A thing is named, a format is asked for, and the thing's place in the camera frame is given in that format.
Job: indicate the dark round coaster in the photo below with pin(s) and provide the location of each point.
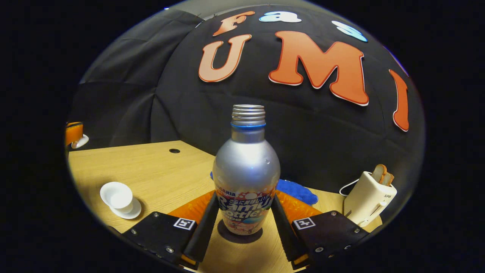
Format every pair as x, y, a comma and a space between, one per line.
223, 234

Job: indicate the toast slice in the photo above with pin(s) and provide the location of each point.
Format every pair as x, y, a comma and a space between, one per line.
379, 172
389, 179

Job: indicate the blue towel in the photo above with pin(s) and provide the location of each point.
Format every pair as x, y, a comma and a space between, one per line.
299, 191

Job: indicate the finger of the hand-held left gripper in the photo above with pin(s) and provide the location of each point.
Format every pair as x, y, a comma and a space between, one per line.
74, 132

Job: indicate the white saucer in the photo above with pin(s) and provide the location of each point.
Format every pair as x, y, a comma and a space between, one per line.
134, 212

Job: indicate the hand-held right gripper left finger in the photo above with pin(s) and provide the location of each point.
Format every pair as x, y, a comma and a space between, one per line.
204, 235

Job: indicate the black backdrop cloth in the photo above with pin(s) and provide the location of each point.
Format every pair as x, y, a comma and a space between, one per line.
322, 140

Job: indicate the white toaster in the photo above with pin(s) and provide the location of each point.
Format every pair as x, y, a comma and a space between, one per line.
369, 201

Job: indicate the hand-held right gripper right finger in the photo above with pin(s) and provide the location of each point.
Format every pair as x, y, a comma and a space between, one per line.
286, 235

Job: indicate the silver water bottle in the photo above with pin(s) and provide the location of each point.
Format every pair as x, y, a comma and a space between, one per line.
246, 167

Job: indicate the white teacup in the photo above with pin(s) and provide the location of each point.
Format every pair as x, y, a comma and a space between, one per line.
117, 195

